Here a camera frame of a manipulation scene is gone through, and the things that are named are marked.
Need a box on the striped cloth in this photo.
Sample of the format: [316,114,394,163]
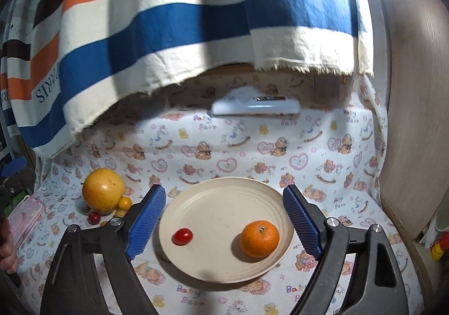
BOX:
[0,0,374,159]

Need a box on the large yellow apple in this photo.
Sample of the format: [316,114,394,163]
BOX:
[82,168,126,214]

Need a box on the wooden panel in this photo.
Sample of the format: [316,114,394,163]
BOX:
[365,0,449,266]

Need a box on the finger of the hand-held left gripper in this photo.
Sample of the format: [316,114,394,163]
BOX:
[0,156,28,177]

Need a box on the orange tangerine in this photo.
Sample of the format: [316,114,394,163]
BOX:
[240,220,280,258]

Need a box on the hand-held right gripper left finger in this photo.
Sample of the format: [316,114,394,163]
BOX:
[40,184,166,315]

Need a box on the beige round plate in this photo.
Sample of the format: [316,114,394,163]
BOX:
[159,177,295,281]

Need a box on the pink box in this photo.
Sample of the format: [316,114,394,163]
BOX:
[7,195,45,252]

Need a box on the white printed mug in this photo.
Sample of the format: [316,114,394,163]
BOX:
[426,210,449,262]

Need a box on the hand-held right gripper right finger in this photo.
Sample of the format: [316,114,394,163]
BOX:
[283,184,409,315]

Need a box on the person's left hand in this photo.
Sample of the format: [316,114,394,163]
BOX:
[0,228,19,274]

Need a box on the white power strip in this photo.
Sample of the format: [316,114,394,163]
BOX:
[210,88,301,116]

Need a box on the bear printed cloth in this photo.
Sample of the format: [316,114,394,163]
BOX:
[16,73,421,315]

